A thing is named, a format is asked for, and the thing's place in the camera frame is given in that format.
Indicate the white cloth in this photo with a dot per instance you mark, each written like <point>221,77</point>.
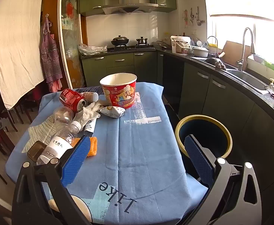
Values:
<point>17,44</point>

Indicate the red soda can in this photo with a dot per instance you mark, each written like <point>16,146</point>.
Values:
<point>72,99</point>

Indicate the white tube with dark cap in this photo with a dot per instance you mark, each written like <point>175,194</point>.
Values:
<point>90,126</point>

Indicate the orange sponge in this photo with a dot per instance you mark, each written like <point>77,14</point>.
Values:
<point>93,146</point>

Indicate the clear plastic bag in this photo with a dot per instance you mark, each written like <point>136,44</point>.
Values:
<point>90,49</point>

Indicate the crumpled white paper towel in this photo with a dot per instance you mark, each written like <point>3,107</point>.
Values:
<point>87,113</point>

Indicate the white supplement bottle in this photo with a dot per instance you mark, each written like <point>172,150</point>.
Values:
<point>90,96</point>

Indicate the crumpled white food wrapper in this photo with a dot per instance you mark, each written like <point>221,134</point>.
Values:
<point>112,112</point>

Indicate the white casserole pot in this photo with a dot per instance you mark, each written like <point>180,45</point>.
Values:
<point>200,51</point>

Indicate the gas stove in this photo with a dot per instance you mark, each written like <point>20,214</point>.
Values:
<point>132,46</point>

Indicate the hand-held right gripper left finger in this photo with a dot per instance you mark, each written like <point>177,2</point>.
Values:
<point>77,159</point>

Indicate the white plastic bucket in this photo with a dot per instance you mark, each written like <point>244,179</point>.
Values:
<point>179,44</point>

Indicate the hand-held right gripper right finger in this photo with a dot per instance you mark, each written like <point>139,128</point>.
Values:
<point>198,157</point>

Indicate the small steel faucet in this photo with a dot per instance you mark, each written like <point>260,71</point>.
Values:
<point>215,39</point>

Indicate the tall steel faucet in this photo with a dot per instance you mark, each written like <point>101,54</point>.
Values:
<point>243,42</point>

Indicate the small black pot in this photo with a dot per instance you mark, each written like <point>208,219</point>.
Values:
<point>142,41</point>

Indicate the dark bin with yellow rim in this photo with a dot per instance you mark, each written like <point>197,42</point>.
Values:
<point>205,129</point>

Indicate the blue printed tablecloth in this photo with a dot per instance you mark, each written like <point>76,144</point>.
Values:
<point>137,150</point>

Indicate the steel sink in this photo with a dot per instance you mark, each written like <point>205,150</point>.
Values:
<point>249,79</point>

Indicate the red paper noodle bucket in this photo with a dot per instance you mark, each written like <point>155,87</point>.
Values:
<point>121,93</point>

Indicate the patterned glass sliding door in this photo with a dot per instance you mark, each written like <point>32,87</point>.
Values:
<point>69,39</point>

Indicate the dark wooden dining chair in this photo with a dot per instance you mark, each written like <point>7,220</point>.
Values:
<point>22,107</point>

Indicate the green lower cabinets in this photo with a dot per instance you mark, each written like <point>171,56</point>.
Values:
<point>198,91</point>

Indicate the clear plastic cup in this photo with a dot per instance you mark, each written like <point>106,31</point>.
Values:
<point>62,115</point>

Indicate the hanging kitchen utensils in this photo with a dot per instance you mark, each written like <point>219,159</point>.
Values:
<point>198,16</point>

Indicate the clear plastic water bottle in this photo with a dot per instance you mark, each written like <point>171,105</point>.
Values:
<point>57,145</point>

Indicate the dark pan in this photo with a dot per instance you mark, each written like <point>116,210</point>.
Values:
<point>213,61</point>

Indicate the checked red apron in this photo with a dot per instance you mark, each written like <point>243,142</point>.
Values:
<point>49,58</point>

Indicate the black wok with lid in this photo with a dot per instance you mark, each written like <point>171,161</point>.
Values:
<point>120,41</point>

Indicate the brown plastic tray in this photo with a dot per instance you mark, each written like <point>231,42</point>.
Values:
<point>35,150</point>

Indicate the steel range hood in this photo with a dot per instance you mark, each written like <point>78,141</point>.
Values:
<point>130,1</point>

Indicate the brown cutting board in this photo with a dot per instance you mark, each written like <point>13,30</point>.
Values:
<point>233,54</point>

